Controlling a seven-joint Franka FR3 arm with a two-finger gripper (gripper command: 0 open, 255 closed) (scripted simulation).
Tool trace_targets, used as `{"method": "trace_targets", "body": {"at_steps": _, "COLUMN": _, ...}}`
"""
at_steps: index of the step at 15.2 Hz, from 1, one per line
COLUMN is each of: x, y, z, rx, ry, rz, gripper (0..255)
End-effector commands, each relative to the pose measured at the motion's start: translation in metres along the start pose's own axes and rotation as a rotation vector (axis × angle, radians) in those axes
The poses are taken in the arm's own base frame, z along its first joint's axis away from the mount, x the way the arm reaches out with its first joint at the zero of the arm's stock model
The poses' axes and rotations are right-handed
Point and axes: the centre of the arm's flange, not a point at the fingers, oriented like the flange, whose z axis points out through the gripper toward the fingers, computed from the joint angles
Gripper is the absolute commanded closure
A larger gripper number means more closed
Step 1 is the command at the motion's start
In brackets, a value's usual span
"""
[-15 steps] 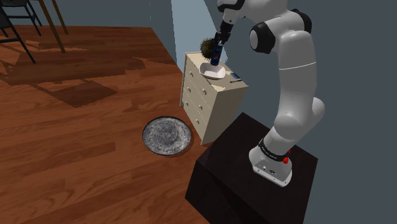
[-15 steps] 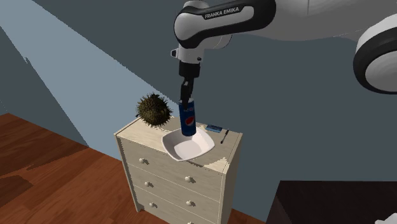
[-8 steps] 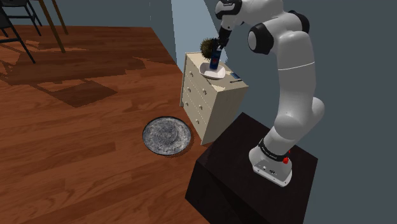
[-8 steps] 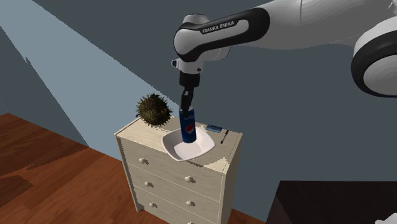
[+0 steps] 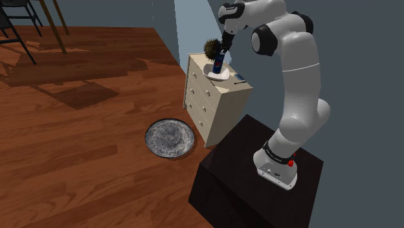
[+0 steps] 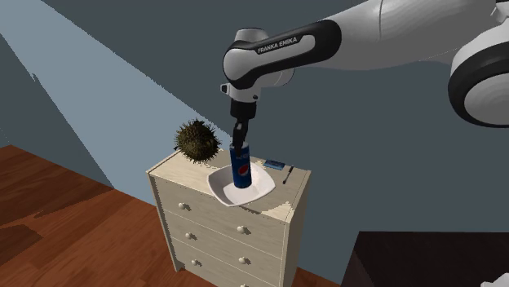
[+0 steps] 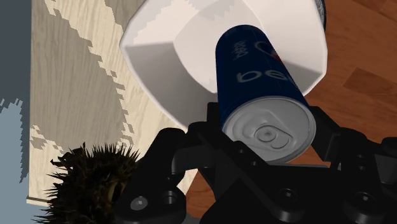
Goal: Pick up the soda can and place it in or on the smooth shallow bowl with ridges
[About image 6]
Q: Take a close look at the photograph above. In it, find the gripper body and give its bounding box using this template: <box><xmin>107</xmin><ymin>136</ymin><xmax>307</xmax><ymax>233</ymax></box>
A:
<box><xmin>230</xmin><ymin>99</ymin><xmax>258</xmax><ymax>121</ymax></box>

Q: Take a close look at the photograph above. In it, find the blue soda can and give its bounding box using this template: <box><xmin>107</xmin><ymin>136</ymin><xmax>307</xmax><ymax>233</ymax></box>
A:
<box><xmin>229</xmin><ymin>142</ymin><xmax>253</xmax><ymax>189</ymax></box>

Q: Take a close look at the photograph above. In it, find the spiky brown ball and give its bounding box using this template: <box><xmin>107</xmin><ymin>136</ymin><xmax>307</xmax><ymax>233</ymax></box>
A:
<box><xmin>173</xmin><ymin>118</ymin><xmax>222</xmax><ymax>165</ymax></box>

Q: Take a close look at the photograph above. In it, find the white square bowl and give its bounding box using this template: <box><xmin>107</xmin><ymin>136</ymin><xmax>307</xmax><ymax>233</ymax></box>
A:
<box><xmin>206</xmin><ymin>161</ymin><xmax>277</xmax><ymax>208</ymax></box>

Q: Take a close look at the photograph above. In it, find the light wooden chest of drawers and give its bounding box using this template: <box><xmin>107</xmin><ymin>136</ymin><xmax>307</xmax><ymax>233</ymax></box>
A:
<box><xmin>145</xmin><ymin>148</ymin><xmax>312</xmax><ymax>287</ymax></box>

